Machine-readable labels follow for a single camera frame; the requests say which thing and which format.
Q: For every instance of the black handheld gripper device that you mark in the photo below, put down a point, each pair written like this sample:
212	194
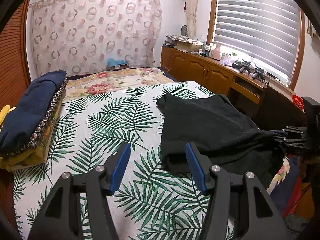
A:
245	66

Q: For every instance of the yellow plush toy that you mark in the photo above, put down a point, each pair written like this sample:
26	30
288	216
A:
4	112

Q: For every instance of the folded patterned yellow garment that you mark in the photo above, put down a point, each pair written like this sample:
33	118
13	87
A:
37	148

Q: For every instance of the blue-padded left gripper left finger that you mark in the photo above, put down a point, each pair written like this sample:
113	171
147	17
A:
115	167

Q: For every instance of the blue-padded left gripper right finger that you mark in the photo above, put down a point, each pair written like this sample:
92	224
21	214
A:
200	167

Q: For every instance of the wooden louvered wardrobe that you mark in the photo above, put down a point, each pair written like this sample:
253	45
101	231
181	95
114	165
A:
14	71

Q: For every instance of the cardboard box on cabinet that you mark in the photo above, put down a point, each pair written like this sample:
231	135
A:
188	46

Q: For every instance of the pink white jug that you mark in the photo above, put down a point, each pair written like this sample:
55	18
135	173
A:
216	52

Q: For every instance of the small round fan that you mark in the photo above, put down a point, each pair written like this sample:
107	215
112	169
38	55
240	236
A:
184	31

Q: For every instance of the floral bed blanket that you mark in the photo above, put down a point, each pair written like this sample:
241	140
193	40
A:
114	80

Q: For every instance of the circle patterned wall curtain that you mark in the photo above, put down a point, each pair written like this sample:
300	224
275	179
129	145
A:
80	36

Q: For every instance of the folded navy blue garment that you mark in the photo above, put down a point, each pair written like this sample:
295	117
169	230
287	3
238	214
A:
19	124

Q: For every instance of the beige tied window curtain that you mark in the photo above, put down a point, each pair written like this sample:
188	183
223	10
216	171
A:
191	10

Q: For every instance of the black garment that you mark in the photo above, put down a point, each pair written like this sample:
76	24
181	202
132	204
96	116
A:
227	137

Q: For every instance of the wooden sideboard cabinet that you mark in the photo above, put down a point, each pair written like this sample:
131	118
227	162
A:
246	94

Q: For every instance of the blue cloth on box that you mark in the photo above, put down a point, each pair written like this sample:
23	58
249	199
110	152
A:
113	64

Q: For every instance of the window zebra blind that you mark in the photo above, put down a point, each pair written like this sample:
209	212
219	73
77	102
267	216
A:
267	30

